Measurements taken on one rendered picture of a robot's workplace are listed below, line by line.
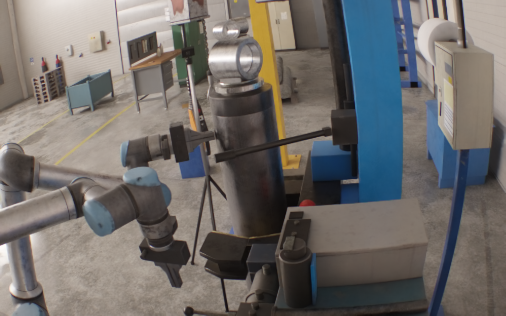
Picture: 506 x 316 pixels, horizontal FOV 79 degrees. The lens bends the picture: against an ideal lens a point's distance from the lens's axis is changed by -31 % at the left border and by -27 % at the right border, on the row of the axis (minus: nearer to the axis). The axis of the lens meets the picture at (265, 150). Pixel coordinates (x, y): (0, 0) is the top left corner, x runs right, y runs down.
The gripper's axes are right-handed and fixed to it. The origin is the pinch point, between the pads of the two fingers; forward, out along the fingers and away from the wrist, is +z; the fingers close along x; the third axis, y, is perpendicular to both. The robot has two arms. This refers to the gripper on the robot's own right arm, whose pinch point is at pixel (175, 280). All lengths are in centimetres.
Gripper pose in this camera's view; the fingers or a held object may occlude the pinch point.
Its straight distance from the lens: 111.4
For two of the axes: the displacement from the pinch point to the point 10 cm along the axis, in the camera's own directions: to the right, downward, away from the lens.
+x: 9.8, -0.5, -2.1
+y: -1.7, 3.9, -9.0
